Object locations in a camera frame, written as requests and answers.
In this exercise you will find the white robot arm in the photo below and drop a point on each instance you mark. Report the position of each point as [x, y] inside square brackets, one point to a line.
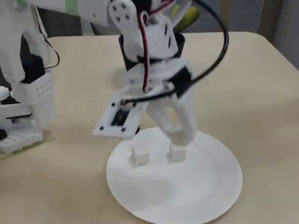
[88, 9]

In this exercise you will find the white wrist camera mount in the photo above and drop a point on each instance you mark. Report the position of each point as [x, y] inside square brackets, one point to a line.
[105, 126]

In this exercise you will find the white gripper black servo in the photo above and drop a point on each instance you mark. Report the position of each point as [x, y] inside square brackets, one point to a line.
[161, 77]

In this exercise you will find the white cube block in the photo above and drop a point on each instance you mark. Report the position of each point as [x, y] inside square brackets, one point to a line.
[176, 156]
[140, 158]

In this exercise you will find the black pot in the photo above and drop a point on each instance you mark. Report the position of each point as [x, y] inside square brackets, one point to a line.
[123, 53]

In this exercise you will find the yellow-green background object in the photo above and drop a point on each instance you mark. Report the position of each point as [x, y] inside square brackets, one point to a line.
[190, 18]

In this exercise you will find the green tape strip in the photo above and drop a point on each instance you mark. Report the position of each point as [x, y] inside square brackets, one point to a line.
[71, 7]
[21, 2]

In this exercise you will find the white paper plate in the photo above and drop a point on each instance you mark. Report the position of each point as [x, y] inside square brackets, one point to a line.
[187, 191]

